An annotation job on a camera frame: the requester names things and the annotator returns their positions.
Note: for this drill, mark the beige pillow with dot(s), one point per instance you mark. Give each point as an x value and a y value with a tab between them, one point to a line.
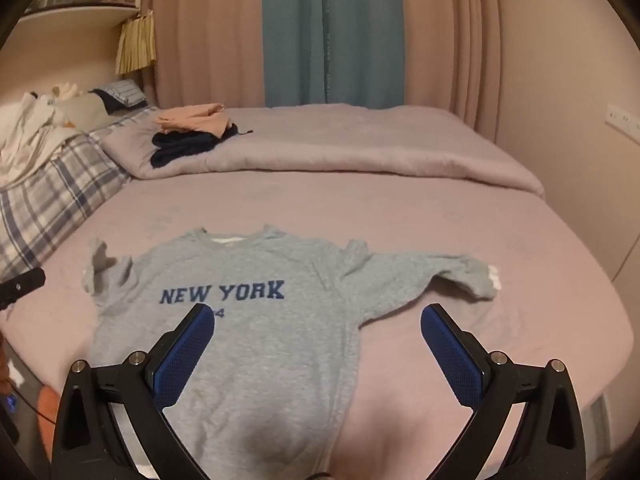
85	110

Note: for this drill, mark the peach garment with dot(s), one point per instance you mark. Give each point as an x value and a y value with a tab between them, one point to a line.
195	117

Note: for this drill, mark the pink bed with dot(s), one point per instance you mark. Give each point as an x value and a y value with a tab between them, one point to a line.
450	220

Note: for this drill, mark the white clothes pile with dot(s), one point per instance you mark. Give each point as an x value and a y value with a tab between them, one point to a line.
25	130

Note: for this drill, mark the large plaid pillow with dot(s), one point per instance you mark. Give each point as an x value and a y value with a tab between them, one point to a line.
45	200

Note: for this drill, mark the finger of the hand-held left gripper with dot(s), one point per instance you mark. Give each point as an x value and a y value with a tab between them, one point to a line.
25	282

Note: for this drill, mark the grey printed sweatshirt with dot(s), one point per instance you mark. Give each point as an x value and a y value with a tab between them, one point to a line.
260	350

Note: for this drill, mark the yellow striped hanging cloth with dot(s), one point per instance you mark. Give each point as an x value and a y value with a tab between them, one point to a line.
135	45

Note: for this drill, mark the pink folded blanket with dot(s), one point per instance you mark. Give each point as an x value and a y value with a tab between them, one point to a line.
350	145

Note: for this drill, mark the pink curtain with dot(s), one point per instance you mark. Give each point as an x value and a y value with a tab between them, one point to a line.
450	35
210	30

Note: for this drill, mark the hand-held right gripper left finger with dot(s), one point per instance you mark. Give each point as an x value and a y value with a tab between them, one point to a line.
182	355

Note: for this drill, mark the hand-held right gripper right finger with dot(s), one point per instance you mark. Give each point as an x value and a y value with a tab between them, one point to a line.
450	355

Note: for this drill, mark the small blue plaid pillow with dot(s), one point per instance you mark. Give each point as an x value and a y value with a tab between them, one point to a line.
125	92

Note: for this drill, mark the blue curtain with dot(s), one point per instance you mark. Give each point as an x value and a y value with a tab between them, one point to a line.
330	30

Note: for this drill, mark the white wall socket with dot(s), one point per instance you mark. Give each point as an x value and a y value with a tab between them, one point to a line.
622	120

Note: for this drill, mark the dark navy garment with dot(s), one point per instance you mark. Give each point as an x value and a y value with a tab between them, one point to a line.
185	147

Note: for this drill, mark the orange fluffy cushion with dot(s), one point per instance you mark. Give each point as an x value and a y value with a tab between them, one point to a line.
47	405

